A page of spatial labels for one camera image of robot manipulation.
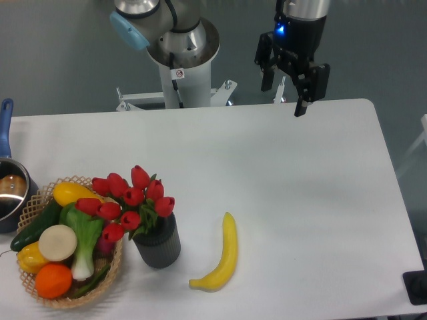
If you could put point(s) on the purple red radish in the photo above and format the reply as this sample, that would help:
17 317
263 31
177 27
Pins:
104 247

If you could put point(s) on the dark green cucumber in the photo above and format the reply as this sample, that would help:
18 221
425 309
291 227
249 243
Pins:
47 218

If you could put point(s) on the green bok choy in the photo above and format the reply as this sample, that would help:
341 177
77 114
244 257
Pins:
87 231

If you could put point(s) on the yellow banana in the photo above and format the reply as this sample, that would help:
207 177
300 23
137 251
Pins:
219 277

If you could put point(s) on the white frame at right edge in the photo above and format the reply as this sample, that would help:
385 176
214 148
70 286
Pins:
411 153

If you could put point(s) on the green bean pod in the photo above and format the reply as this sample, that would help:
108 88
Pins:
92 284

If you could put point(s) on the white round radish slice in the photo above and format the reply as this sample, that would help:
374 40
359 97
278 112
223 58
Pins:
57 243

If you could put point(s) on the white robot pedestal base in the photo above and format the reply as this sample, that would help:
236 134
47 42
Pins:
184 63

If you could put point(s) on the black device at table edge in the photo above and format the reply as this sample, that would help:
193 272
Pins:
415 284

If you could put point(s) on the yellow squash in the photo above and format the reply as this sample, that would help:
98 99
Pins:
65 193

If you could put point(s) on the dark grey ribbed vase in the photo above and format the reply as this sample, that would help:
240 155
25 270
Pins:
162 247

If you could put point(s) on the yellow bell pepper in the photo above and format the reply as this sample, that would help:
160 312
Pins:
30 258

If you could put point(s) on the orange fruit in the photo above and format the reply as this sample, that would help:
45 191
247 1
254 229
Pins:
53 280

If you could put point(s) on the woven wicker basket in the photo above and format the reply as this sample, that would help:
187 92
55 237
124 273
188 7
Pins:
111 263

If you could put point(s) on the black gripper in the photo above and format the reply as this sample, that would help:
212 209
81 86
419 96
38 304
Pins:
294 40

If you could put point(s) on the blue handled saucepan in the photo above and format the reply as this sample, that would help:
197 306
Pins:
17 186

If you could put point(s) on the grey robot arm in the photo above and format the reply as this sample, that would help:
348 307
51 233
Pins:
154 18

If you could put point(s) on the red tulip bouquet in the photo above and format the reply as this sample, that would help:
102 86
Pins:
137 208

